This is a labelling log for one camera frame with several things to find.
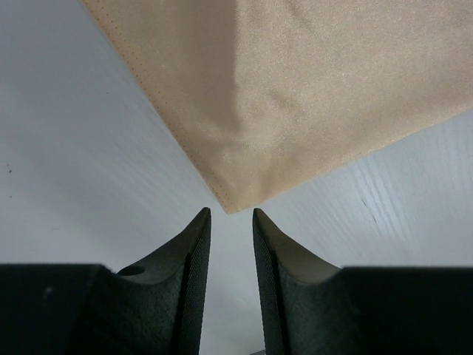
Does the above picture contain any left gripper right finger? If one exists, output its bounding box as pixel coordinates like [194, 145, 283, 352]
[252, 209, 472, 354]

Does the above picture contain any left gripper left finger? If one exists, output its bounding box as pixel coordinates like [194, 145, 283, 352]
[1, 208, 211, 354]

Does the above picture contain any orange cloth napkin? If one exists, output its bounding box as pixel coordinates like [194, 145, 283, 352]
[85, 1, 472, 214]

